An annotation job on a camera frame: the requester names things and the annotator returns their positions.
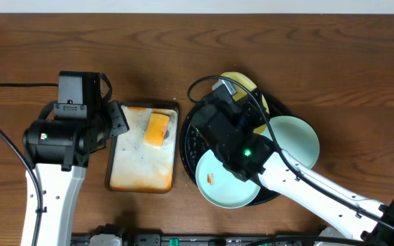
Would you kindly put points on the light blue plate front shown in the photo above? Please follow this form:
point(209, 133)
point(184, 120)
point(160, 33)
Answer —
point(220, 187)

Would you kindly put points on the green and yellow sponge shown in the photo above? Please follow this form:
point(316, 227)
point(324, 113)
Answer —
point(157, 127)

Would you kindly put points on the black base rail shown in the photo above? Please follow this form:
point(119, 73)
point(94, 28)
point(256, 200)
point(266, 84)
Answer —
point(109, 235)

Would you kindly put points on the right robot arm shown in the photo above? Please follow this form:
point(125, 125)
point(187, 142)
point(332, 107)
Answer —
point(227, 126)

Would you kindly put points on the rectangular black soapy tray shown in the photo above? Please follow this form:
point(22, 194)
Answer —
point(135, 166)

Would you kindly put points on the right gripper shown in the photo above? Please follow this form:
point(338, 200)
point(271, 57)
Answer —
point(254, 106)

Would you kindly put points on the yellow plate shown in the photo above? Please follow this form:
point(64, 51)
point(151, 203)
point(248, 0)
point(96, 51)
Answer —
point(250, 85)

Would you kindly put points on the round black tray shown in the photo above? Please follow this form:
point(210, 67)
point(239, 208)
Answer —
point(192, 146)

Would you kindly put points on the light green plate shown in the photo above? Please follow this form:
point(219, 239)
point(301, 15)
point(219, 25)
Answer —
point(298, 138)

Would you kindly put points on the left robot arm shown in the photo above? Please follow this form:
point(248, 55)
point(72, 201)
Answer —
point(58, 146)

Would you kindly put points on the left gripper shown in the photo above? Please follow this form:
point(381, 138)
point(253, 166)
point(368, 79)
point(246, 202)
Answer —
point(115, 118)

